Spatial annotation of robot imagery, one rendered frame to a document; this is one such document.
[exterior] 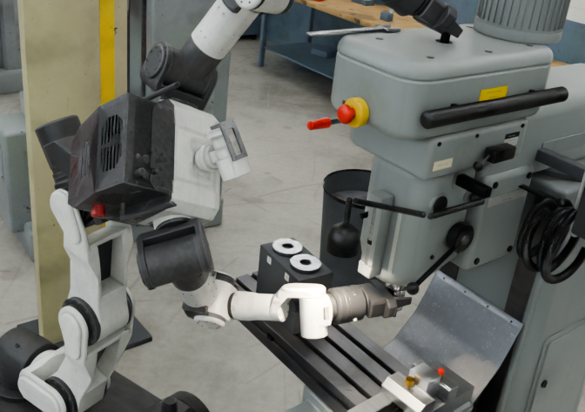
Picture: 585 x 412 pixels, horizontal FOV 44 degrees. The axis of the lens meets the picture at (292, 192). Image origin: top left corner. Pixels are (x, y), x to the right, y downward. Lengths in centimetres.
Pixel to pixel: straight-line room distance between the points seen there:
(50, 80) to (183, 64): 141
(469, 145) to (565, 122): 38
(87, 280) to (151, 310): 189
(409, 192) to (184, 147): 51
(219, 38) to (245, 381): 211
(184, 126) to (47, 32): 144
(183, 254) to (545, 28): 93
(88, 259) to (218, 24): 69
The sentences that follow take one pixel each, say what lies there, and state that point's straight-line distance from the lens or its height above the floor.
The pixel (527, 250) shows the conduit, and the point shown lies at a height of 143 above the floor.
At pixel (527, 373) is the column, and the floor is 96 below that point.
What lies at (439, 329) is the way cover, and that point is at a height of 99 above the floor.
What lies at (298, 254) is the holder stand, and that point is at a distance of 211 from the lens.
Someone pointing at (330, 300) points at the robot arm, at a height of 127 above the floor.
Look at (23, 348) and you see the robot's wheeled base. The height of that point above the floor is 75.
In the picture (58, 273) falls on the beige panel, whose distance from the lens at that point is 340.
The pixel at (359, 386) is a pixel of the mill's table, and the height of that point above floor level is 96.
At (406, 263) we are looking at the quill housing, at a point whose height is 140.
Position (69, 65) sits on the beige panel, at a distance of 303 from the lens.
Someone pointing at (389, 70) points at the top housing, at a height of 187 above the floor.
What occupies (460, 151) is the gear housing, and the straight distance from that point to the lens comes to 157.
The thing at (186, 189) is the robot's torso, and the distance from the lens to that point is 157.
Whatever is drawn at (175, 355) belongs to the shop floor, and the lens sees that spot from 355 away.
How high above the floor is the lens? 223
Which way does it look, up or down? 26 degrees down
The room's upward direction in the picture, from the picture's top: 6 degrees clockwise
